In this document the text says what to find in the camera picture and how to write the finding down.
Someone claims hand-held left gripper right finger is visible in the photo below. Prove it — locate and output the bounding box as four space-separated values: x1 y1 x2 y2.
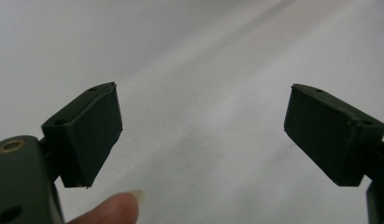
283 82 384 188

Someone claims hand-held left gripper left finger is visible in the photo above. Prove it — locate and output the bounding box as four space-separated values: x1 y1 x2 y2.
40 81 124 189

